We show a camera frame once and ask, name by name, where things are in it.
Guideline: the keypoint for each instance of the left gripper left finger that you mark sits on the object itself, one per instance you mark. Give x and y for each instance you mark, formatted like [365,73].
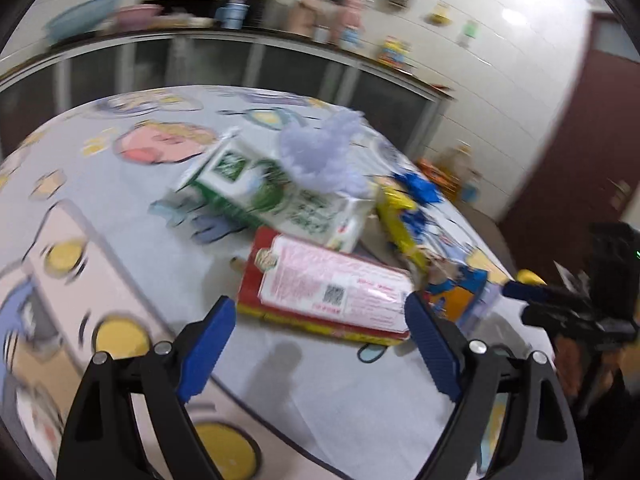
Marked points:
[101,439]

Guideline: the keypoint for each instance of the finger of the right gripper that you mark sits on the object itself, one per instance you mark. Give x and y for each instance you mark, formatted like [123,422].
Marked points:
[539,294]
[528,277]

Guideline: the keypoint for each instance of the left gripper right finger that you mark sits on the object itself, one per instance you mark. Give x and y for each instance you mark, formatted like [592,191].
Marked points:
[537,439]

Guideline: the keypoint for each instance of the yellow blue snack wrapper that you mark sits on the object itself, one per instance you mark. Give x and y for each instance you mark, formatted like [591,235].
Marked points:
[456,277]

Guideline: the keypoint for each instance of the lavender plastic bag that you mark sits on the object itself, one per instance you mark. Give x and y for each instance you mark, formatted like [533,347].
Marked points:
[316,159]

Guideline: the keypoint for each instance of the red pink snack package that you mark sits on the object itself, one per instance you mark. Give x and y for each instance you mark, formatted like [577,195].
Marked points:
[292,282]

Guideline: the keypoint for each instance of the green white milk carton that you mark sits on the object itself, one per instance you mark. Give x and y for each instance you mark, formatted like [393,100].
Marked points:
[251,187]

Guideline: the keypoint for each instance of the kitchen counter cabinet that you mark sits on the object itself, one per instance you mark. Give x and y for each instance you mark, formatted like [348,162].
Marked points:
[404,108]

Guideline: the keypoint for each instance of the dark red door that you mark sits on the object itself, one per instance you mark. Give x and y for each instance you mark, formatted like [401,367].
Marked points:
[589,170]

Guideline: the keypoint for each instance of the cooking oil jug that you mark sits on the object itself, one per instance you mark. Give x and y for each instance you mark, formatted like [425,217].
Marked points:
[456,164]

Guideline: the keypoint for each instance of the cartoon printed tablecloth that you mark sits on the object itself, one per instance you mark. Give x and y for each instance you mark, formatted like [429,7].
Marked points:
[99,252]

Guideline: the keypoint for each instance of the yellow detergent bottles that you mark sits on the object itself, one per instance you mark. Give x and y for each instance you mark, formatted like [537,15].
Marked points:
[394,53]

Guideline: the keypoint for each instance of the pink thermos right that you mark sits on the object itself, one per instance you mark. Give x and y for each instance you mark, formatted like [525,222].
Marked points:
[346,25]

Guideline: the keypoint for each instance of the pink thermos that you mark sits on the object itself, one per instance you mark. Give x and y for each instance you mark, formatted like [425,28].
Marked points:
[305,17]
[346,25]

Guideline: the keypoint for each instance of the pink thermos left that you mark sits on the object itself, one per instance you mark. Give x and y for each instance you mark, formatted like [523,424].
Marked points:
[305,17]

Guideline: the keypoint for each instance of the blue lidded mug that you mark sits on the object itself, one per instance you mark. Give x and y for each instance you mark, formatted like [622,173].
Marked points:
[231,15]

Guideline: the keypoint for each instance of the blue plastic basin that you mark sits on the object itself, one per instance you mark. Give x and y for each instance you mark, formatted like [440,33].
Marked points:
[79,19]

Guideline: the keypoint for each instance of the pink plastic basin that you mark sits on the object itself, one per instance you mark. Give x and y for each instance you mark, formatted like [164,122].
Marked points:
[137,17]

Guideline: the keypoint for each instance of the green wall brush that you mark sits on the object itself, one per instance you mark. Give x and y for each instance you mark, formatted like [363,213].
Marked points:
[468,34]

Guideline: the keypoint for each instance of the yellow wall hook holder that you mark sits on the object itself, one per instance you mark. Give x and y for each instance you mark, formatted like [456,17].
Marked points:
[439,15]

